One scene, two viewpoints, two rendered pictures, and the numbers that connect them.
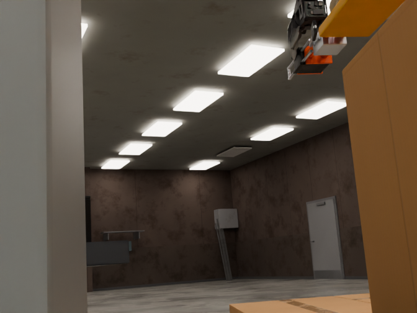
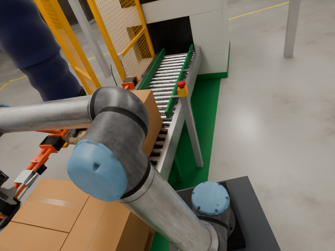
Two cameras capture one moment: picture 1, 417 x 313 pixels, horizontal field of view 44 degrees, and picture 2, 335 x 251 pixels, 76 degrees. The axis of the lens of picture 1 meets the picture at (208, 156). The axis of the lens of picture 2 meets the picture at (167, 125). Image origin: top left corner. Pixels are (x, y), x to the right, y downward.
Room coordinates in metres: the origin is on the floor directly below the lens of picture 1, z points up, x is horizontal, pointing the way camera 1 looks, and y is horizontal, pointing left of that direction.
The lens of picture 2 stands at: (1.47, 0.67, 1.87)
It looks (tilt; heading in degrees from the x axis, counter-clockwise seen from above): 40 degrees down; 212
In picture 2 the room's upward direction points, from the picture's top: 18 degrees counter-clockwise
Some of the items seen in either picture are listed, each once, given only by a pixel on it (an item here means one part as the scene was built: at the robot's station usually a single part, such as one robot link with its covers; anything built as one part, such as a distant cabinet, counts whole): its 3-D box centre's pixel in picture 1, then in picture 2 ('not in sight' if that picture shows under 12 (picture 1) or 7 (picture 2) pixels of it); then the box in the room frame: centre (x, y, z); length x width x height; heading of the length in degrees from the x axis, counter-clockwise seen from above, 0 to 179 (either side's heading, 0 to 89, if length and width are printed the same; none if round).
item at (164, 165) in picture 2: not in sight; (186, 96); (-0.43, -0.17, 0.50); 2.31 x 0.05 x 0.19; 6
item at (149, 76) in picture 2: not in sight; (146, 77); (-0.72, -0.79, 0.60); 1.60 x 0.11 x 0.09; 6
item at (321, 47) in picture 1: (329, 41); (26, 178); (1.22, -0.32, 1.22); 0.07 x 0.07 x 0.04; 8
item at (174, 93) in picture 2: not in sight; (185, 73); (-0.78, -0.26, 0.60); 1.60 x 0.11 x 0.09; 6
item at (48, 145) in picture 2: not in sight; (52, 143); (1.00, -0.35, 1.22); 0.10 x 0.08 x 0.06; 98
